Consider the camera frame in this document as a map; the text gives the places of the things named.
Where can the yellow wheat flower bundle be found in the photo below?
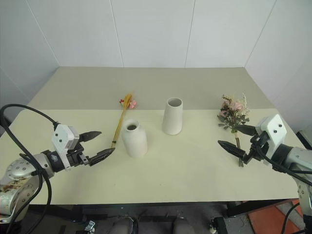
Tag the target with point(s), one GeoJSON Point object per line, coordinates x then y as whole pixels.
{"type": "Point", "coordinates": [124, 102]}

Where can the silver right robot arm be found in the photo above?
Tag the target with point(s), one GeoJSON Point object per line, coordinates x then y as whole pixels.
{"type": "Point", "coordinates": [297, 156]}

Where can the pink rose flower bouquet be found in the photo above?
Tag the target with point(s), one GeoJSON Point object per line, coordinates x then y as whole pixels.
{"type": "Point", "coordinates": [234, 117]}

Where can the small metal clamp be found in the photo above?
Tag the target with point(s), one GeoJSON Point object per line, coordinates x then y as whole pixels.
{"type": "Point", "coordinates": [90, 226]}

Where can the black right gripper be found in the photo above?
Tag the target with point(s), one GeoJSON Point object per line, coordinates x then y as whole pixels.
{"type": "Point", "coordinates": [257, 148]}

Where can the white bottle-shaped vase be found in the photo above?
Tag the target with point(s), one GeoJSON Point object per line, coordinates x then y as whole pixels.
{"type": "Point", "coordinates": [135, 141]}

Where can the black table frame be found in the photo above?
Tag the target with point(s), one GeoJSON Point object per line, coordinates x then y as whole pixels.
{"type": "Point", "coordinates": [256, 207]}

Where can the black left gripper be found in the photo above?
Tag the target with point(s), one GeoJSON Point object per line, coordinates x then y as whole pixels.
{"type": "Point", "coordinates": [76, 157]}

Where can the white conical vase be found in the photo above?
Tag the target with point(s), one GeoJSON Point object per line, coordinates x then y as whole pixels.
{"type": "Point", "coordinates": [172, 122]}

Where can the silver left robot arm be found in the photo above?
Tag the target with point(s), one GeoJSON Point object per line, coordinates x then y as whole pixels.
{"type": "Point", "coordinates": [22, 170]}

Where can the orange floor mat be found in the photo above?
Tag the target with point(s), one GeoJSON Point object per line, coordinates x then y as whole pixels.
{"type": "Point", "coordinates": [273, 219]}

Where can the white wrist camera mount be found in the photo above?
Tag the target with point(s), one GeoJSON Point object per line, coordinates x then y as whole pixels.
{"type": "Point", "coordinates": [62, 135]}
{"type": "Point", "coordinates": [274, 128]}

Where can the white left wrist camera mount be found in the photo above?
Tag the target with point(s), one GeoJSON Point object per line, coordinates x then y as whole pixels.
{"type": "Point", "coordinates": [62, 135]}

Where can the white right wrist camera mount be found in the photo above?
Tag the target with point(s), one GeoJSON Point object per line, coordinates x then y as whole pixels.
{"type": "Point", "coordinates": [274, 128]}

